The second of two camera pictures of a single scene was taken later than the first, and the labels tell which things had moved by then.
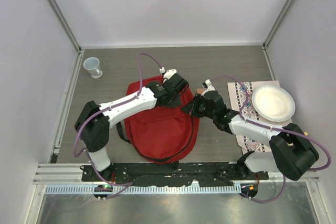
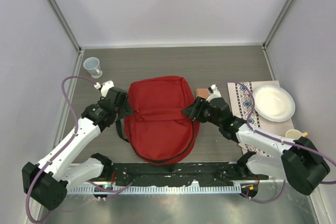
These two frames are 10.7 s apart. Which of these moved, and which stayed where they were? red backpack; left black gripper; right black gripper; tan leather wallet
Moved: left black gripper
Stayed: tan leather wallet; red backpack; right black gripper
